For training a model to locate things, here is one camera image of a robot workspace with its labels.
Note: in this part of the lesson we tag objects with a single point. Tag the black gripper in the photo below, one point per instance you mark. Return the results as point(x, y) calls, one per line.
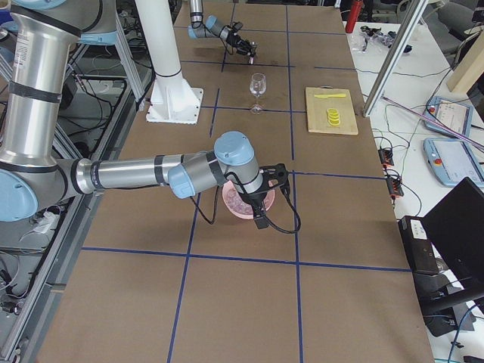
point(253, 200)
point(237, 40)

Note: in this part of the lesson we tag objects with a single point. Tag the pile of clear ice cubes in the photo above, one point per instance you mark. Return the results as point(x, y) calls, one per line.
point(235, 203)

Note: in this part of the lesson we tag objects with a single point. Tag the clear wine glass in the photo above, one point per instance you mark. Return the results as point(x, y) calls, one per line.
point(257, 89)

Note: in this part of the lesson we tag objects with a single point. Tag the pink bowl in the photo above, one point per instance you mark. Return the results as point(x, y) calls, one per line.
point(226, 187)

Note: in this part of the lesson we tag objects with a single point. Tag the yellow plastic knife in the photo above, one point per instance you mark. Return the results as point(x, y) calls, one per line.
point(332, 95)

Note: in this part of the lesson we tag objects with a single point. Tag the bamboo cutting board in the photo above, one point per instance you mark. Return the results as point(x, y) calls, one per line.
point(316, 112)

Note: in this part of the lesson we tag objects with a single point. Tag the red cylinder bottle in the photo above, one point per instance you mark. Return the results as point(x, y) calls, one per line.
point(353, 15)

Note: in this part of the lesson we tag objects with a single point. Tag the black box device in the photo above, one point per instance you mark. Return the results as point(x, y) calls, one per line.
point(417, 246)

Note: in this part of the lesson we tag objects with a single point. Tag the blue teach pendant near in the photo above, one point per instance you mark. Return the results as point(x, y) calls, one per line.
point(451, 161)

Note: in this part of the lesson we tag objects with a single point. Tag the blue teach pendant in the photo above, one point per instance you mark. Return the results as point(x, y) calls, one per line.
point(451, 161)
point(456, 115)

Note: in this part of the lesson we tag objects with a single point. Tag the black monitor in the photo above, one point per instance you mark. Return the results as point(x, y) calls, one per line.
point(455, 228)

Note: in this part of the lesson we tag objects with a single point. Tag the blue teach pendant far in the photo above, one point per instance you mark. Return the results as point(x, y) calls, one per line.
point(456, 115)

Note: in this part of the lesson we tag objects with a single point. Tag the white pink rod tool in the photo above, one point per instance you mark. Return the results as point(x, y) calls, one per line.
point(437, 123)

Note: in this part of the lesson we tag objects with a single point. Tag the blue plastic bin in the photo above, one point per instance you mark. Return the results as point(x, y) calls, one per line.
point(7, 21)

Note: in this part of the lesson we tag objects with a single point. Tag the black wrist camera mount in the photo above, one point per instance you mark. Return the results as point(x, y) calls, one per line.
point(275, 176)

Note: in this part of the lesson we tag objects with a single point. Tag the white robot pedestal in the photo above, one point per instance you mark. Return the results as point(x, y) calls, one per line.
point(173, 100)

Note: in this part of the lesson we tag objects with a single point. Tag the aluminium frame post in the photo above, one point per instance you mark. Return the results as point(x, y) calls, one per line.
point(413, 14)

